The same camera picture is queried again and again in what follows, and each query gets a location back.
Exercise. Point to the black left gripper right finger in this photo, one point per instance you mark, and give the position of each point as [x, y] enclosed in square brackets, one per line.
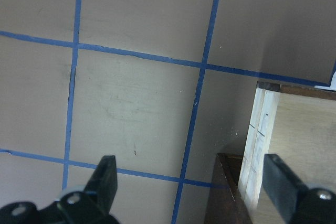
[283, 187]

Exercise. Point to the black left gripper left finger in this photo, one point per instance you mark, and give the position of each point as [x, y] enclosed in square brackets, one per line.
[103, 183]

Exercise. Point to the light wooden drawer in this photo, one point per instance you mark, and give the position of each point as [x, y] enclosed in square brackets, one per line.
[296, 123]

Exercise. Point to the dark brown wooden cabinet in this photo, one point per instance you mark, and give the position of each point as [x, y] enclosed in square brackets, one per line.
[225, 204]

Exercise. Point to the white plastic drawer handle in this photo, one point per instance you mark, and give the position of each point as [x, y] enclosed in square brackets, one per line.
[331, 87]

